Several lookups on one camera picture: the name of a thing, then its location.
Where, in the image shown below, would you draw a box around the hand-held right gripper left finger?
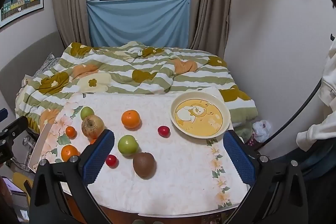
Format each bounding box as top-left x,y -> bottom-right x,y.
30,129 -> 116,224

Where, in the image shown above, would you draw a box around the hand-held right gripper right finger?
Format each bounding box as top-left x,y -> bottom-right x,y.
223,130 -> 306,224

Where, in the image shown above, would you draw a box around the medium tangerine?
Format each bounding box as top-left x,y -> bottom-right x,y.
61,145 -> 80,162

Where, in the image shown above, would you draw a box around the large green apple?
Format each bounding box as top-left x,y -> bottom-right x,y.
118,135 -> 139,156

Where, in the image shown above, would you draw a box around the brownish wrinkled apple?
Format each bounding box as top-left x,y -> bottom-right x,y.
81,115 -> 105,139

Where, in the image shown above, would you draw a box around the brown kiwi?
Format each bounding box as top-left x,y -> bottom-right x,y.
133,152 -> 156,178

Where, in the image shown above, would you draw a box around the large orange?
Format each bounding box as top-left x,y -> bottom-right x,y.
121,110 -> 141,129

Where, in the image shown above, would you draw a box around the cream plate with bear print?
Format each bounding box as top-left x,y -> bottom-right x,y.
171,91 -> 231,139

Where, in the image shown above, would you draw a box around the white plastic bag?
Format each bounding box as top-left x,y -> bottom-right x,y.
252,120 -> 273,143

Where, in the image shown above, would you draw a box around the small green apple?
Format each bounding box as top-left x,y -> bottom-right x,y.
80,106 -> 95,121

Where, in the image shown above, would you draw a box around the grey padded headboard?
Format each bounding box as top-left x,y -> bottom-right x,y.
0,31 -> 66,119

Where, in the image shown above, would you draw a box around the white floral tablecloth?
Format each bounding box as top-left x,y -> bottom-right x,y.
39,86 -> 250,215

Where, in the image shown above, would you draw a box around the grey patterned pillow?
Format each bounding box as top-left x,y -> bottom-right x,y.
34,52 -> 62,77

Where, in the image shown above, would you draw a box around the dark trousers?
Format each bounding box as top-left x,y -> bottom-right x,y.
270,140 -> 336,180

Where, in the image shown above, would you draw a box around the green striped flower blanket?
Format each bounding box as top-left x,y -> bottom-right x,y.
14,41 -> 259,132

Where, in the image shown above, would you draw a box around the white sweatshirt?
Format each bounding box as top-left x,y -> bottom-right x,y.
296,40 -> 336,153

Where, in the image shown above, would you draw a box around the blue cloth under window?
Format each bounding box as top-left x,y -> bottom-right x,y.
87,0 -> 191,47

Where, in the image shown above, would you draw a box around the black cable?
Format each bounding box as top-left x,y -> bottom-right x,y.
259,78 -> 323,152

